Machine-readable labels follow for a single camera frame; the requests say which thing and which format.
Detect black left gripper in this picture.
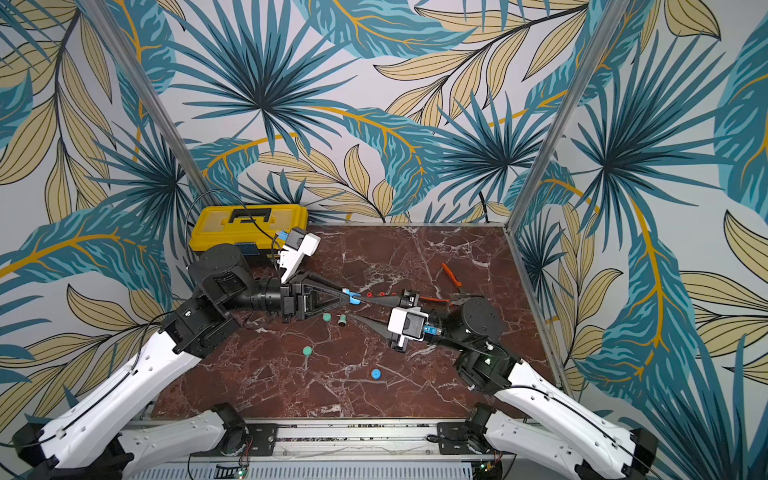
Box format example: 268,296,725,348
222,270,352,324

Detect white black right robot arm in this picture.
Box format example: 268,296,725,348
362,292,658,479

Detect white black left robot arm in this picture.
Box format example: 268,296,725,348
11,234,359,479

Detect yellow black toolbox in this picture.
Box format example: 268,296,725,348
188,204,309,253

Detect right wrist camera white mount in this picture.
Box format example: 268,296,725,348
387,307,437,353

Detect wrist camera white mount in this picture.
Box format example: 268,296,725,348
387,307,437,353
278,228,320,284

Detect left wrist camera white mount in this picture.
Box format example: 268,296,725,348
278,228,320,284

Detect orange handled pliers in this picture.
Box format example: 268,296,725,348
420,262,471,306

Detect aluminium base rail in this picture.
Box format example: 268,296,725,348
139,418,546,479

